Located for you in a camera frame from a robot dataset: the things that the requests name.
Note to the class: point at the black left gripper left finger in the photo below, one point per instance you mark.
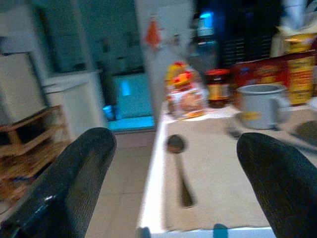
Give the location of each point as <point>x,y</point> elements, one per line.
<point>62,183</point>

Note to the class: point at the metal spoon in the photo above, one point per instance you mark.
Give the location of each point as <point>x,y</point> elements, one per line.
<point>180,168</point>

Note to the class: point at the red and yellow cardboard box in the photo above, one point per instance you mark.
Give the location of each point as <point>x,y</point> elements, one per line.
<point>277,74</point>

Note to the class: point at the beige placemat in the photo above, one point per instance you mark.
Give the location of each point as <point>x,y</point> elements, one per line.
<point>218,173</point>

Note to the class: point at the colourful snack bag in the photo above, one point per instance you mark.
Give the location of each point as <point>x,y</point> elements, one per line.
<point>185,91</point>

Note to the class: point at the yellow packet with white top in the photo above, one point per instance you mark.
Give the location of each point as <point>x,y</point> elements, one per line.
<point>298,37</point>

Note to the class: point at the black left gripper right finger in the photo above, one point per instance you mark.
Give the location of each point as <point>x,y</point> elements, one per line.
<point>282,183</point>

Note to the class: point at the wooden shelf rack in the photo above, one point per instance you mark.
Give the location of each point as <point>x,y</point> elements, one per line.
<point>27,148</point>

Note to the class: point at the white cabinet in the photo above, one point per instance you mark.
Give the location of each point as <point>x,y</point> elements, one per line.
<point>74,101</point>

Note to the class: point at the dark jar with red lid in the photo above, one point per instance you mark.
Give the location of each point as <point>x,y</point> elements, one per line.
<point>218,88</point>

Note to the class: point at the dark plate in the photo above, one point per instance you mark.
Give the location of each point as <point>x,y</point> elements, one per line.
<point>307,132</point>

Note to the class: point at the orange paper on wall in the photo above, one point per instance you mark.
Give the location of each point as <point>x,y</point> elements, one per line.
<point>153,34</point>

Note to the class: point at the grey enamel mug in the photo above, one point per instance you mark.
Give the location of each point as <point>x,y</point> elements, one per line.
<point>262,106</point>

